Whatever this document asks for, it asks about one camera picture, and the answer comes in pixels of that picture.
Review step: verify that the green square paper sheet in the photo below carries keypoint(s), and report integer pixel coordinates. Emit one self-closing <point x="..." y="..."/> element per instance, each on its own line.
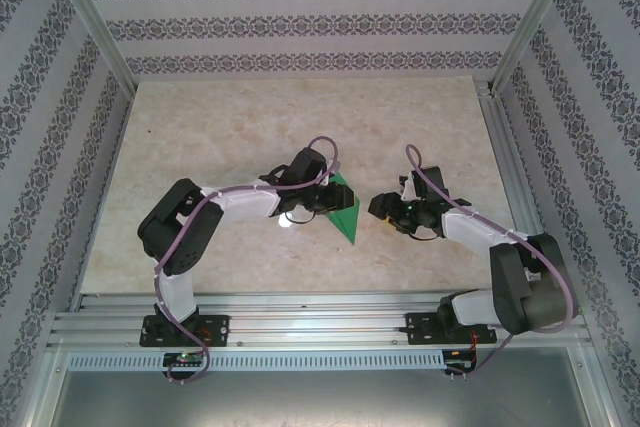
<point x="347" y="224"/>

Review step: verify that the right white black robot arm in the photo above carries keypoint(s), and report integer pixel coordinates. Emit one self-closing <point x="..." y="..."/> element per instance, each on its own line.
<point x="475" y="232"/>

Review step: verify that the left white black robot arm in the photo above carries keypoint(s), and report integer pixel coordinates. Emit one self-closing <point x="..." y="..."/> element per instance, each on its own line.
<point x="245" y="204"/>

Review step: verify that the grey metal panel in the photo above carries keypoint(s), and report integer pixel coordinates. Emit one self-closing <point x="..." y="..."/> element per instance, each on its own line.
<point x="320" y="402"/>

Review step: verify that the aluminium side rail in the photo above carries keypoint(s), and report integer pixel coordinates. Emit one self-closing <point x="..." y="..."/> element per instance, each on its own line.
<point x="500" y="122"/>

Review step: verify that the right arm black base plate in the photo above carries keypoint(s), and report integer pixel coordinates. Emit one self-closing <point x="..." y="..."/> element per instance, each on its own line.
<point x="420" y="327"/>

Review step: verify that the aluminium mounting rail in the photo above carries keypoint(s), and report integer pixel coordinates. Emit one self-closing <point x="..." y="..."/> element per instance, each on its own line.
<point x="310" y="319"/>

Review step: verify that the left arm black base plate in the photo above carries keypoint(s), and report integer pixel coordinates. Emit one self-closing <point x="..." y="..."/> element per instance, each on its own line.
<point x="215" y="329"/>

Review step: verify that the aluminium frame post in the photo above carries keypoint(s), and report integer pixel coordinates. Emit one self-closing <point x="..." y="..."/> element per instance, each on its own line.
<point x="535" y="17"/>
<point x="90" y="17"/>

